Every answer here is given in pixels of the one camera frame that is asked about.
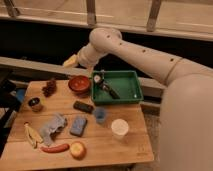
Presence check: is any dark red grape bunch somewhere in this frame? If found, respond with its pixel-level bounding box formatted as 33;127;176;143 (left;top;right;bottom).
42;79;57;97

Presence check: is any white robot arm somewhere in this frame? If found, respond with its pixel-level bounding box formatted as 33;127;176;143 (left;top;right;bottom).
63;27;213;171

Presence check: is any green plastic tray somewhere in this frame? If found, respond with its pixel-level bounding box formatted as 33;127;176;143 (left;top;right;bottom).
91;70;143;105

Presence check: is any black tool in tray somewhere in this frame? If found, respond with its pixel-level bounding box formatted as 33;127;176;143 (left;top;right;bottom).
100;82;120;99

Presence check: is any red bowl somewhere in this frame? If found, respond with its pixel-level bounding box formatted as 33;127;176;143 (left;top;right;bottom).
68;75;91;93

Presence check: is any round white dial object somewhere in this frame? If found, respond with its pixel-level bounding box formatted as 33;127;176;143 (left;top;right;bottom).
93;75;103;84

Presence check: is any small dark cup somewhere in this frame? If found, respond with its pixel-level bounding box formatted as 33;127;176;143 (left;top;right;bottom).
28;97;43;112

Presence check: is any small blue cup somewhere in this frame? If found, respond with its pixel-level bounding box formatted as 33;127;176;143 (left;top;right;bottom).
93;107;106;124

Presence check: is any blue sponge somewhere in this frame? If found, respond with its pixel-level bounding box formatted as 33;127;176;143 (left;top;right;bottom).
70;116;87;137

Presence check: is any crumpled grey cloth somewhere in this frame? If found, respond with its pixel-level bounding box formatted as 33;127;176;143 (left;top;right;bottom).
40;113;67;146

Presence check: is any black chair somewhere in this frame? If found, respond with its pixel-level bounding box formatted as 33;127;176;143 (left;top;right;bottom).
0;68;22;158

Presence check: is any white round cup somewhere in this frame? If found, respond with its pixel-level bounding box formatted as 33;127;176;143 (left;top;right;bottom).
111;119;129;139

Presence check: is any red sausage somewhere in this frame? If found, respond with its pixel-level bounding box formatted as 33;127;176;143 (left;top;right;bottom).
40;143;69;153

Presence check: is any red yellow apple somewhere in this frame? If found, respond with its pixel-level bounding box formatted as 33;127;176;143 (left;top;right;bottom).
70;141;86;160

